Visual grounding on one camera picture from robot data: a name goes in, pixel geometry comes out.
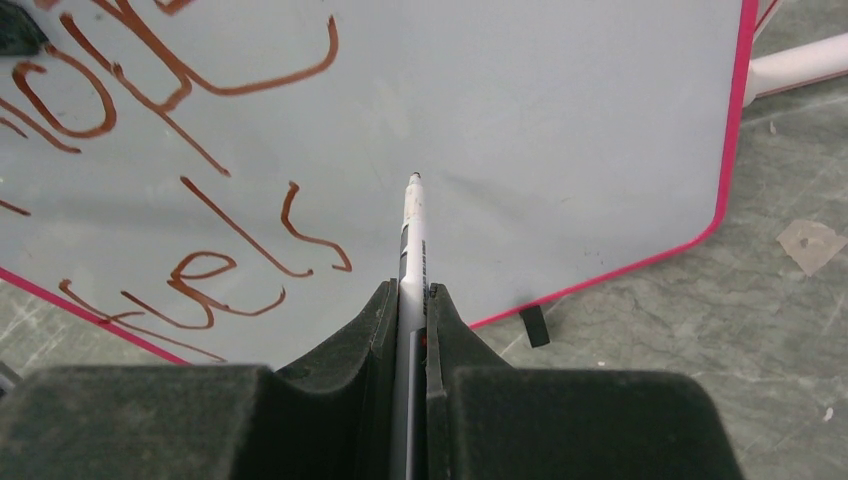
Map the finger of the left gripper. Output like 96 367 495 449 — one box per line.
0 0 49 57

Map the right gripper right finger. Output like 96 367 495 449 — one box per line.
426 284 743 479

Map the white whiteboard marker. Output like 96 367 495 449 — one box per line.
388 172 429 479

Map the white PVC pipe frame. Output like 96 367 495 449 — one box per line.
743 33 848 107

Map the red-framed whiteboard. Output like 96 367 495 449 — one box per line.
1 1 758 367

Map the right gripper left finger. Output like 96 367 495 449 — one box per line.
1 280 398 479

